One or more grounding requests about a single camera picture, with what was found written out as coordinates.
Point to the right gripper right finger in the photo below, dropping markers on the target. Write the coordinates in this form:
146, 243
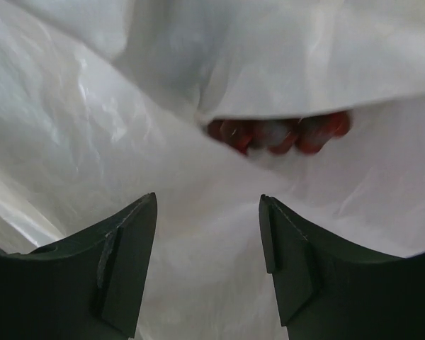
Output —
330, 288

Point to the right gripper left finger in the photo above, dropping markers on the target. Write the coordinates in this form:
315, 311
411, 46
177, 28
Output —
86, 286

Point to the dark red fake grapes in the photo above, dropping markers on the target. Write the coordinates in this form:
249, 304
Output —
278, 136

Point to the white plastic bag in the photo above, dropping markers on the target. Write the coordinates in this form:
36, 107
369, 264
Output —
102, 102

